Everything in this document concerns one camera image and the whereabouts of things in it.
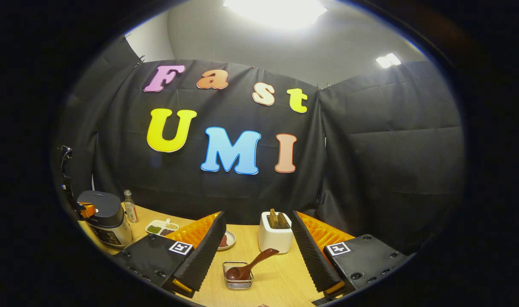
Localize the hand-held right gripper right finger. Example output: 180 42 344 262
290 210 415 305

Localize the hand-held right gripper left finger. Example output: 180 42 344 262
110 211 228 299

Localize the black silver rice cooker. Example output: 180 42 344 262
77 191 133 248

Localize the brown wooden spoon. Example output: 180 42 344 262
225 248 280 282

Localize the metal wire chopstick holder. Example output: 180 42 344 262
223 261 254 290

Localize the white utensil holder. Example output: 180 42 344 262
258 211 294 255

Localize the round white plate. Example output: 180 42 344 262
219 230 236 251

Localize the small clear bottle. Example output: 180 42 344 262
123 190 139 223

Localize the white divided dish of beans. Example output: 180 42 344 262
145 219 180 237

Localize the small ceiling light panel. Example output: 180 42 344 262
375 52 402 69

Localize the large ceiling light panel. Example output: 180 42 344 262
223 0 328 29

